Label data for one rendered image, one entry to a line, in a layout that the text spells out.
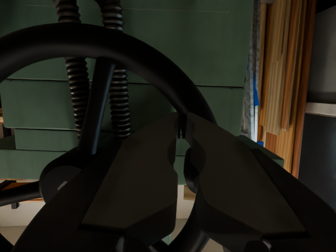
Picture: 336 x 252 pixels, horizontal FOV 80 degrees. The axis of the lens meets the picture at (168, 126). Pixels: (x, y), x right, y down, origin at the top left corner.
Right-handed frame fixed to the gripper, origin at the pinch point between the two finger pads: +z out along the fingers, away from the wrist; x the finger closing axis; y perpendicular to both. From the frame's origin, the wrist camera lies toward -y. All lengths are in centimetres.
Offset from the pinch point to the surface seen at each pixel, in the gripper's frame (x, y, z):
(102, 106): -6.9, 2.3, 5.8
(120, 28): -6.5, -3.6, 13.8
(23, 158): -28.1, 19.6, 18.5
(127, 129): -5.8, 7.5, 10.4
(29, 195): -14.1, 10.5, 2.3
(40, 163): -24.9, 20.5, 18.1
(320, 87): 114, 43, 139
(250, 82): 44, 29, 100
